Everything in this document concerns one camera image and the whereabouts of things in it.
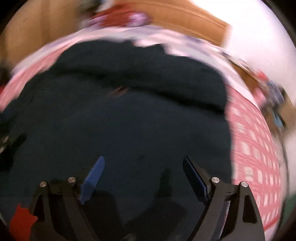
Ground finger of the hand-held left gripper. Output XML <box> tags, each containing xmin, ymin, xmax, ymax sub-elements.
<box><xmin>0</xmin><ymin>131</ymin><xmax>26</xmax><ymax>167</ymax></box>

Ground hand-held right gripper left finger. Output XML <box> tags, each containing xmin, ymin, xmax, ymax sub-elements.
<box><xmin>30</xmin><ymin>155</ymin><xmax>106</xmax><ymax>241</ymax></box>

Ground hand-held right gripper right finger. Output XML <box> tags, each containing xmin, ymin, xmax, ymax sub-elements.
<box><xmin>182</xmin><ymin>156</ymin><xmax>265</xmax><ymax>241</ymax></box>

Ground dark navy padded jacket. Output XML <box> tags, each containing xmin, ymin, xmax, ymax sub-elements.
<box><xmin>0</xmin><ymin>39</ymin><xmax>233</xmax><ymax>241</ymax></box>

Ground red checkered mat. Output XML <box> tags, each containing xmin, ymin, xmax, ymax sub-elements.
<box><xmin>0</xmin><ymin>53</ymin><xmax>286</xmax><ymax>232</ymax></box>

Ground red fabric piece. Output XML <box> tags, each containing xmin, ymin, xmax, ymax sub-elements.
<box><xmin>9</xmin><ymin>204</ymin><xmax>38</xmax><ymax>241</ymax></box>

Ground wooden nightstand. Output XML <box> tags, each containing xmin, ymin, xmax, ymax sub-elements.
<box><xmin>231</xmin><ymin>58</ymin><xmax>294</xmax><ymax>130</ymax></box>

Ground wooden wardrobe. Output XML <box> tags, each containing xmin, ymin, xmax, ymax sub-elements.
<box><xmin>0</xmin><ymin>0</ymin><xmax>95</xmax><ymax>64</ymax></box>

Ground patchwork quilt bed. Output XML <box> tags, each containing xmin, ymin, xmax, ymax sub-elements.
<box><xmin>11</xmin><ymin>25</ymin><xmax>263</xmax><ymax>108</ymax></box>

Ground wooden headboard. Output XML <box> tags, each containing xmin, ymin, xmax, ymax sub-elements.
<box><xmin>111</xmin><ymin>2</ymin><xmax>233</xmax><ymax>47</ymax></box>

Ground orange red jacket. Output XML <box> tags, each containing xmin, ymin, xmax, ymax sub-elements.
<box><xmin>92</xmin><ymin>9</ymin><xmax>132</xmax><ymax>25</ymax></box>

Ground purple floral pillow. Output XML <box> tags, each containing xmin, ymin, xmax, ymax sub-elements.
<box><xmin>129</xmin><ymin>12</ymin><xmax>151</xmax><ymax>26</ymax></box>

